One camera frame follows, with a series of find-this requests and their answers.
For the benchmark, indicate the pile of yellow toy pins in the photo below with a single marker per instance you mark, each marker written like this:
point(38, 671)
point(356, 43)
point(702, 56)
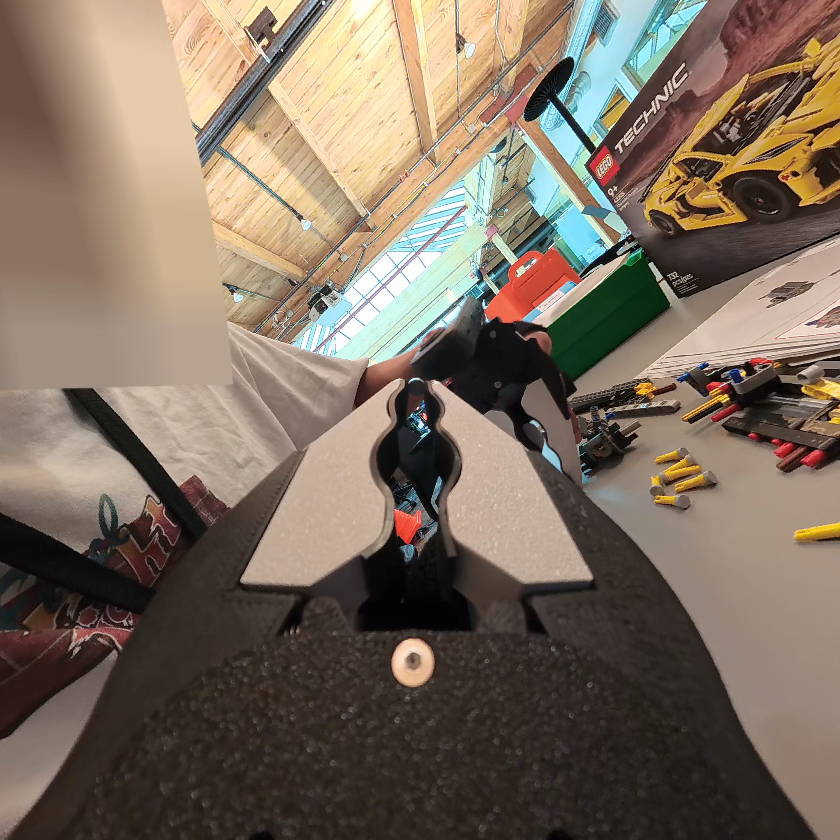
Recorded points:
point(695, 482)

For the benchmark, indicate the ceiling track spotlight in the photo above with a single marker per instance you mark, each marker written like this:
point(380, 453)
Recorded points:
point(468, 47)
point(305, 223)
point(235, 293)

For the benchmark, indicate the orange traffic cone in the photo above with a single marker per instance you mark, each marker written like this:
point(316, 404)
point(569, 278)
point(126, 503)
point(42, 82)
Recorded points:
point(407, 525)

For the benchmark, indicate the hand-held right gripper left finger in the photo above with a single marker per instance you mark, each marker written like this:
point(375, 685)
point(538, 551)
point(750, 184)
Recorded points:
point(315, 518)

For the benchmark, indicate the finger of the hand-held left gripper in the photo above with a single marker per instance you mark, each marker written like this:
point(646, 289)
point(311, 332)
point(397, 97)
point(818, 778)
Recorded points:
point(561, 439)

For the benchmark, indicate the black toy gear assembly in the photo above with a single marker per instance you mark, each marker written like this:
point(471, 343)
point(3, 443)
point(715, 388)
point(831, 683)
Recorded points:
point(607, 439)

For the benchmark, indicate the uncapped yellow toy pin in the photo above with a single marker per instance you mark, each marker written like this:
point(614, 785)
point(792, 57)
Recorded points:
point(817, 532)

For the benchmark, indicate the building instruction booklet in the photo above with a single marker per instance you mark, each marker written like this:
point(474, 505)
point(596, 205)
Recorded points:
point(741, 328)

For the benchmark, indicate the black ribbed disc on pole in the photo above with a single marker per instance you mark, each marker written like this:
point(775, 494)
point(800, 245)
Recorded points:
point(548, 88)

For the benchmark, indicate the toy car set box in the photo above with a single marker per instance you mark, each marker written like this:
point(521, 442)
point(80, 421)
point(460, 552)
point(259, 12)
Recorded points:
point(722, 131)

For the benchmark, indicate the ceiling security camera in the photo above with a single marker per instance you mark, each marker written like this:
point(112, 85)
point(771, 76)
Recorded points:
point(325, 302)

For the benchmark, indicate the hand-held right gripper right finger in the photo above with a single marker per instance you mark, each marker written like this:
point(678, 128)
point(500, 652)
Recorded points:
point(512, 518)

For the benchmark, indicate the green plastic bin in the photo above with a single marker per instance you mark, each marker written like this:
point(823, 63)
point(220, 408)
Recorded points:
point(610, 321)

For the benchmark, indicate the person's left forearm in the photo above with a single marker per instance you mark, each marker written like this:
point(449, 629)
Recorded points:
point(384, 380)

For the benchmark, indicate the grey toy beam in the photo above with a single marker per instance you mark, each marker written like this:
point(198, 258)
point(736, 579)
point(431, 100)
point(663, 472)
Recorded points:
point(643, 409)

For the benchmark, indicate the partly built toy chassis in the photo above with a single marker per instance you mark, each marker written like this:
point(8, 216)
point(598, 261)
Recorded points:
point(774, 407)

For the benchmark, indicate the long black toy beam assembly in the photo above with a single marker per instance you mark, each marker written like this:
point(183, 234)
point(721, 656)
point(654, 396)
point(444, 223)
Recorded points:
point(610, 396)

